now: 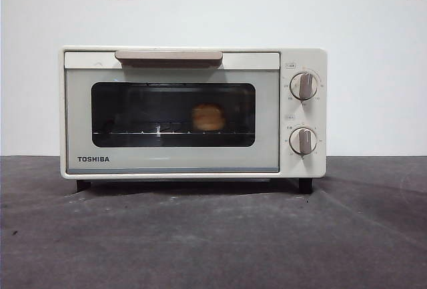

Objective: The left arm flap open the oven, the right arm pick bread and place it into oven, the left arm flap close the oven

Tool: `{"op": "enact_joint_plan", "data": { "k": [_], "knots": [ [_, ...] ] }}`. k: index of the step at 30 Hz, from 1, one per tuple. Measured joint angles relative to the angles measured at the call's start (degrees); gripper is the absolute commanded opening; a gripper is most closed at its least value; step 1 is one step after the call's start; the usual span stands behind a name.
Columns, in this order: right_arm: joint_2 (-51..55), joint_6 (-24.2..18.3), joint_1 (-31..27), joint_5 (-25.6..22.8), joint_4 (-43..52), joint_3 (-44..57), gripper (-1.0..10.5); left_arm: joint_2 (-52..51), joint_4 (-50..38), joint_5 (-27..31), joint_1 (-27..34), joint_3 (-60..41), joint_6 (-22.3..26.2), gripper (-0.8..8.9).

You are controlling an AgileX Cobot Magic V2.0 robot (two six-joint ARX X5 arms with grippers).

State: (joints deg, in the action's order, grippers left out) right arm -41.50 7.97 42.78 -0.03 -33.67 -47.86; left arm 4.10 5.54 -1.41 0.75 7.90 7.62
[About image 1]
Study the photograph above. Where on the golden bread loaf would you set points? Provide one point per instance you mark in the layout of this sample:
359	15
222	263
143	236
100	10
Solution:
208	117

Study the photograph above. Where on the beige oven timer knob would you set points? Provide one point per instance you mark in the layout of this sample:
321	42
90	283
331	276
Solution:
303	141

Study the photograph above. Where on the beige oven temperature knob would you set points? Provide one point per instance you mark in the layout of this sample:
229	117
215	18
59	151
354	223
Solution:
303	86

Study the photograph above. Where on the white Toshiba toaster oven housing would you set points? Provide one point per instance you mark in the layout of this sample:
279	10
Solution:
302	58

